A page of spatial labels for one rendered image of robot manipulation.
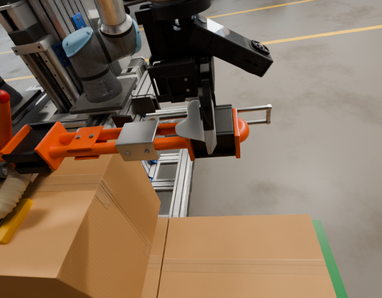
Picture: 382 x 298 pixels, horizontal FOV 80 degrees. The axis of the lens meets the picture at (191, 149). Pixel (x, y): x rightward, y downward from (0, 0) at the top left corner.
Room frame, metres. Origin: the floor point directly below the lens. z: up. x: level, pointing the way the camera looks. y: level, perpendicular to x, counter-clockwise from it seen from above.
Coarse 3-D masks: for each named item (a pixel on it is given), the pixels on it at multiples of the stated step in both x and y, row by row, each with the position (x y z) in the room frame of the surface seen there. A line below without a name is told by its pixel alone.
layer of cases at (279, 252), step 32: (160, 224) 0.53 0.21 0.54; (192, 224) 0.49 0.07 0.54; (224, 224) 0.46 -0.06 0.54; (256, 224) 0.42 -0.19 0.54; (288, 224) 0.39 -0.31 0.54; (160, 256) 0.39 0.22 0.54; (192, 256) 0.36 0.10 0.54; (224, 256) 0.33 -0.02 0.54; (256, 256) 0.31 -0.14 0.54; (288, 256) 0.28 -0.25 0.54; (320, 256) 0.25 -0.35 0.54; (160, 288) 0.28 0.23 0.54; (192, 288) 0.25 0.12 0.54; (224, 288) 0.23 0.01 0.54; (256, 288) 0.21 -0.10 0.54; (288, 288) 0.18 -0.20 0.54; (320, 288) 0.16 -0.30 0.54
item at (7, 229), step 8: (24, 200) 0.36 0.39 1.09; (16, 208) 0.34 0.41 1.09; (24, 208) 0.34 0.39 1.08; (8, 216) 0.32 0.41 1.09; (16, 216) 0.32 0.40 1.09; (24, 216) 0.32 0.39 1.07; (0, 224) 0.30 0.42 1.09; (8, 224) 0.30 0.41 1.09; (16, 224) 0.30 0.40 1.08; (0, 232) 0.28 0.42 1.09; (8, 232) 0.28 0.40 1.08; (0, 240) 0.27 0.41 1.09; (8, 240) 0.27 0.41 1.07
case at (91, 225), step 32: (64, 160) 0.48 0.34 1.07; (96, 160) 0.45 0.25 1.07; (32, 192) 0.39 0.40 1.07; (64, 192) 0.37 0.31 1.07; (96, 192) 0.35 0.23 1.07; (128, 192) 0.43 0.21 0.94; (32, 224) 0.30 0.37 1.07; (64, 224) 0.28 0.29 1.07; (96, 224) 0.29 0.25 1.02; (128, 224) 0.36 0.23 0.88; (0, 256) 0.24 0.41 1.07; (32, 256) 0.23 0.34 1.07; (64, 256) 0.21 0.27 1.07; (96, 256) 0.24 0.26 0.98; (128, 256) 0.29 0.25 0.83; (0, 288) 0.23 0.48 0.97; (32, 288) 0.20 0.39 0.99; (64, 288) 0.18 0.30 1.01; (96, 288) 0.19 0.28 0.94; (128, 288) 0.23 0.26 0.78
